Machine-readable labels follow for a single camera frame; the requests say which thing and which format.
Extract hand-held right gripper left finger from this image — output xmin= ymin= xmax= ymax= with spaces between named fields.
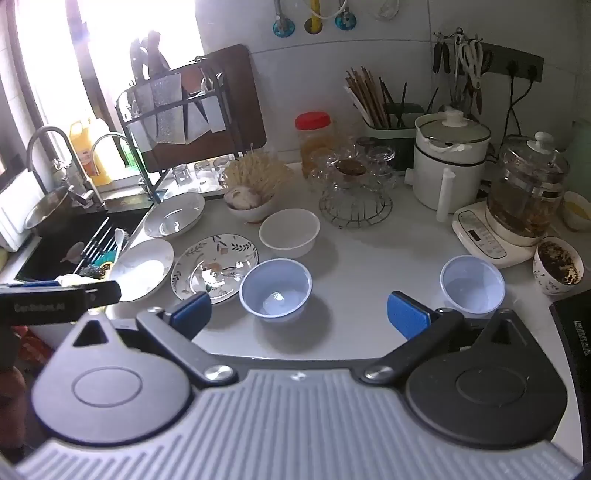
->
xmin=71 ymin=292 xmax=240 ymax=389

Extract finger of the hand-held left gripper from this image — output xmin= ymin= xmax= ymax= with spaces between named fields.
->
xmin=85 ymin=280 xmax=123 ymax=306

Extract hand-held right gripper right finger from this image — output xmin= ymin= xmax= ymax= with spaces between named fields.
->
xmin=359 ymin=291 xmax=533 ymax=385

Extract white plate with gold rim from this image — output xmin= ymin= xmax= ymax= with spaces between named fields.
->
xmin=171 ymin=234 xmax=259 ymax=305

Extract lavender plastic bowl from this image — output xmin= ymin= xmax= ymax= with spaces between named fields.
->
xmin=239 ymin=258 xmax=313 ymax=322
xmin=440 ymin=255 xmax=506 ymax=317

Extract white deep plate dark rim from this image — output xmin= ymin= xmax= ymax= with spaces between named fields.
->
xmin=143 ymin=191 xmax=206 ymax=239

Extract white plastic bowl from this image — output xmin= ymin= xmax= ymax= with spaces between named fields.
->
xmin=259 ymin=209 xmax=321 ymax=259

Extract black kitchen sink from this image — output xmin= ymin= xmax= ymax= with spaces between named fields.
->
xmin=14 ymin=208 xmax=153 ymax=282

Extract bundle of black chopsticks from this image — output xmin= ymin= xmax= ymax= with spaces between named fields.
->
xmin=74 ymin=217 xmax=116 ymax=273

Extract stainless steel bowl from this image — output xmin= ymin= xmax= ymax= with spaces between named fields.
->
xmin=23 ymin=187 xmax=75 ymax=236

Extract white bowl holding garlic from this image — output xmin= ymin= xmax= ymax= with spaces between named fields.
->
xmin=224 ymin=185 xmax=278 ymax=222

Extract garlic bulb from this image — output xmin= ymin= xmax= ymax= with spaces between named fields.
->
xmin=225 ymin=186 xmax=262 ymax=209

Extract yellow detergent bottle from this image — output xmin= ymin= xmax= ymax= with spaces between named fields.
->
xmin=69 ymin=119 xmax=114 ymax=185

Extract floral cup with tea residue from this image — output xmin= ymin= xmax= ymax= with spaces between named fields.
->
xmin=533 ymin=237 xmax=583 ymax=296

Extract white electric cooking pot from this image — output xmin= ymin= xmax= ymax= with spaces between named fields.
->
xmin=406 ymin=108 xmax=491 ymax=222

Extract black induction cooker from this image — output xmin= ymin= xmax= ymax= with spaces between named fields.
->
xmin=549 ymin=288 xmax=591 ymax=398

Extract grey kitchen faucet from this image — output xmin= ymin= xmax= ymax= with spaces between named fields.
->
xmin=25 ymin=127 xmax=95 ymax=208

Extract set of upturned glass cups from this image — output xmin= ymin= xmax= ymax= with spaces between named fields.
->
xmin=307 ymin=136 xmax=398 ymax=195

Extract glass health kettle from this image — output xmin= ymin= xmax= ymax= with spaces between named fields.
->
xmin=487 ymin=132 xmax=570 ymax=238

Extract green chopstick holder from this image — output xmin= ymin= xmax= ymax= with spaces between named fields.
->
xmin=362 ymin=104 xmax=426 ymax=160

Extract black dish rack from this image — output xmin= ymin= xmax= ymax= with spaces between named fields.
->
xmin=115 ymin=56 xmax=238 ymax=204

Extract red lid plastic jar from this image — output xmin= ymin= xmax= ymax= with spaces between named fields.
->
xmin=295 ymin=112 xmax=335 ymax=178

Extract small bowl yellow contents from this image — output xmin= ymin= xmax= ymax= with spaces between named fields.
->
xmin=561 ymin=191 xmax=591 ymax=232

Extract brown cutting board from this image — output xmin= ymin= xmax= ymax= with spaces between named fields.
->
xmin=139 ymin=45 xmax=267 ymax=172

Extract knives in rack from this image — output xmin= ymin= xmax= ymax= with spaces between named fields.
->
xmin=129 ymin=31 xmax=169 ymax=81

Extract black hanging tools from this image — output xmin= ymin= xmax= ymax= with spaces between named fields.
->
xmin=433 ymin=32 xmax=453 ymax=75

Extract wire cup rack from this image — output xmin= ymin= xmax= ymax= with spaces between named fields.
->
xmin=318 ymin=185 xmax=393 ymax=229

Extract black power cable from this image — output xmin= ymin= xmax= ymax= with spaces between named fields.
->
xmin=504 ymin=69 xmax=523 ymax=139

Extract black wall power strip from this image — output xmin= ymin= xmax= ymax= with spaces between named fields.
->
xmin=478 ymin=42 xmax=544 ymax=83

